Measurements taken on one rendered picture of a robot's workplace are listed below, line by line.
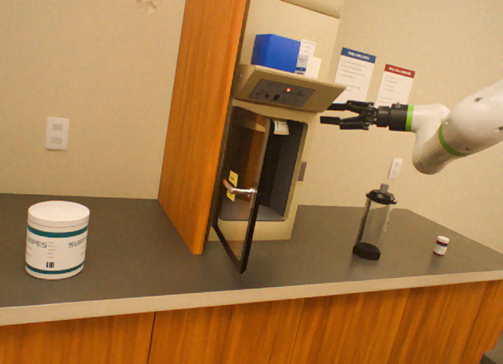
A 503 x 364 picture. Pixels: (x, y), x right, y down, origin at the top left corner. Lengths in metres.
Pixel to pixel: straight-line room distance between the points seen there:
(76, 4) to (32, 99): 0.35
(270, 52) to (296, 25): 0.20
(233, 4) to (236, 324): 0.86
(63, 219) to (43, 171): 0.64
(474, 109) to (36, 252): 1.01
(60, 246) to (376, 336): 1.08
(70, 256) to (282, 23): 0.87
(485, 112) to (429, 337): 1.05
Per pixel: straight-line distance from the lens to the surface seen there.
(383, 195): 1.42
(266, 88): 1.17
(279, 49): 1.14
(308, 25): 1.32
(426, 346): 1.80
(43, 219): 0.99
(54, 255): 1.01
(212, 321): 1.12
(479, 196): 2.97
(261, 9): 1.24
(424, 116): 1.40
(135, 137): 1.59
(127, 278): 1.05
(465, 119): 0.96
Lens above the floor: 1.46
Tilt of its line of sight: 13 degrees down
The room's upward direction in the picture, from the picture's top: 11 degrees clockwise
